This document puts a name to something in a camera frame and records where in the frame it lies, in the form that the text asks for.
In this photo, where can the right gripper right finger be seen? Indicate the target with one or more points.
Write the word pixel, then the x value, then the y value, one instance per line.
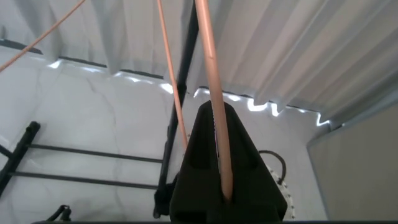
pixel 255 186

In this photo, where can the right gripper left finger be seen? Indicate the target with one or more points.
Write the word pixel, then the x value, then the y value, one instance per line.
pixel 196 174

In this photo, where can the white laundry basket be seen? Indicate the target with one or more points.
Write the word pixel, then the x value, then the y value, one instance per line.
pixel 287 193

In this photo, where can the black clothes rack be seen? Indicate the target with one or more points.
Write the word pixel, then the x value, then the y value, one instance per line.
pixel 183 77

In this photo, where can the white curtain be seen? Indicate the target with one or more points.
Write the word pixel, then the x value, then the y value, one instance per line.
pixel 280 46

